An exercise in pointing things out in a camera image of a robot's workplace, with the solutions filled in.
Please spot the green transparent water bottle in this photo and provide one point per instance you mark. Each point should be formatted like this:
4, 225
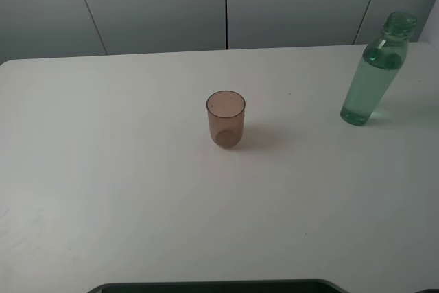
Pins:
380, 62

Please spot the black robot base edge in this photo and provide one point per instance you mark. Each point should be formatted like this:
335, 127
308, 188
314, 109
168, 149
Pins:
293, 285

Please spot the translucent pink plastic cup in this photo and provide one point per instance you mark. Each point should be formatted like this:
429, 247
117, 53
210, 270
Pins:
226, 112

